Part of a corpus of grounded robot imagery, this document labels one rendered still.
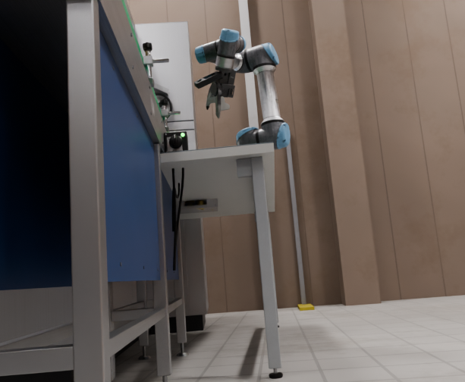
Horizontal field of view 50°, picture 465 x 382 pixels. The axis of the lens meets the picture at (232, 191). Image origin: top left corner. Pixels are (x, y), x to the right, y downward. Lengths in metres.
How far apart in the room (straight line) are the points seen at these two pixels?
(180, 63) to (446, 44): 2.90
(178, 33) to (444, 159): 2.79
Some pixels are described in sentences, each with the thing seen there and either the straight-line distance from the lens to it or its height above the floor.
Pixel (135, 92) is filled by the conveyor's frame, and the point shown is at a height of 0.76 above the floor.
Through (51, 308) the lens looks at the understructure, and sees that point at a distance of 1.72.
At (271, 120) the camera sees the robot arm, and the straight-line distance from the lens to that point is 2.39.
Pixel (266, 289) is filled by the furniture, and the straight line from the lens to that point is 1.62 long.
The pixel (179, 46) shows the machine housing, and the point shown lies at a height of 1.94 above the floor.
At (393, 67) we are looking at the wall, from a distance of 5.27.
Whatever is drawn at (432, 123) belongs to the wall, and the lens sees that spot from 5.16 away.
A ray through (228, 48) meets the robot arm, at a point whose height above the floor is 1.23.
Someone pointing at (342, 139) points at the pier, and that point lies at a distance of 4.65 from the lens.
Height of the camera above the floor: 0.32
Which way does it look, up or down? 10 degrees up
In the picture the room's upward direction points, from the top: 4 degrees counter-clockwise
